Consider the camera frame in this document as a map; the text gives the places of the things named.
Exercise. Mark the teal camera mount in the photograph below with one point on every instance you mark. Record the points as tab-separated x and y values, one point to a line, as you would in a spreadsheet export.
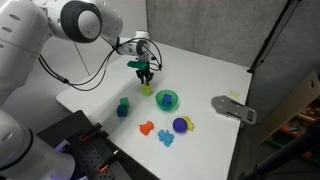
137	64

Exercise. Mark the black orange clamp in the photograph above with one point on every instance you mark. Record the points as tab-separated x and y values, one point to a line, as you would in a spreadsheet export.
108	161
90	131

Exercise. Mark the light blue elephant toy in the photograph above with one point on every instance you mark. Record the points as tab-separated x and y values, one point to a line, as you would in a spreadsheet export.
166	137

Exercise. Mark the pale yellow tape piece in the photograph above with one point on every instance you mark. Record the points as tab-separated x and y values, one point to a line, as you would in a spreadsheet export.
234	94

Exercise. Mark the black stand leg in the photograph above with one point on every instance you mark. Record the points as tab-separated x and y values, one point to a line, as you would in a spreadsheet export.
283	155

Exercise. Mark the black tripod pole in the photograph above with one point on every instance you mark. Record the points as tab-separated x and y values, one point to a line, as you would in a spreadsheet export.
271	35

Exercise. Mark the grey metal plate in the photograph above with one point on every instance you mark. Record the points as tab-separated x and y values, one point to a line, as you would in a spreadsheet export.
235	109

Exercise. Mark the purple spiky ball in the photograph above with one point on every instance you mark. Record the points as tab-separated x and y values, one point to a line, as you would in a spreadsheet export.
180	125

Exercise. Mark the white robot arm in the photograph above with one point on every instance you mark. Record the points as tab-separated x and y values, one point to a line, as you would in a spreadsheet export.
20	33

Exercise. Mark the yellow flat toy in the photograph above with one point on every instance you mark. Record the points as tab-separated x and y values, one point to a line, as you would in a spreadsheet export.
190	124

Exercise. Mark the green bowl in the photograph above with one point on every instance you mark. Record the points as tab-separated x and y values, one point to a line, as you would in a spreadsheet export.
161	96

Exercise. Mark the wooden board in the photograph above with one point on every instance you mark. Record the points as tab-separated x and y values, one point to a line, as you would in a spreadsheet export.
293	103

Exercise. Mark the orange toy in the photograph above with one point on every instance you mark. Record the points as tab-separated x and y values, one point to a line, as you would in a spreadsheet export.
146	128

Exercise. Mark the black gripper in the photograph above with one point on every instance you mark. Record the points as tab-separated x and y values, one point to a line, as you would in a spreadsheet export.
143	71

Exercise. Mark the blue cube block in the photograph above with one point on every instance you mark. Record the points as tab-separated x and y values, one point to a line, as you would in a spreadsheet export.
166	99

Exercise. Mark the shelf with colourful items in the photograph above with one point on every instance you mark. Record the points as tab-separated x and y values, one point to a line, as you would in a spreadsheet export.
300	123

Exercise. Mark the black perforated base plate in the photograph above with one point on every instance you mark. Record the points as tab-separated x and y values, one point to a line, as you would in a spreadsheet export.
80	153

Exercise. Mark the lime green block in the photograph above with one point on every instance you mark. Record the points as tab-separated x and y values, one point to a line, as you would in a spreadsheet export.
147	93

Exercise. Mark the dark blue block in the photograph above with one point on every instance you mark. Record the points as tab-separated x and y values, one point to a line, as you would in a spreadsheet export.
122	110

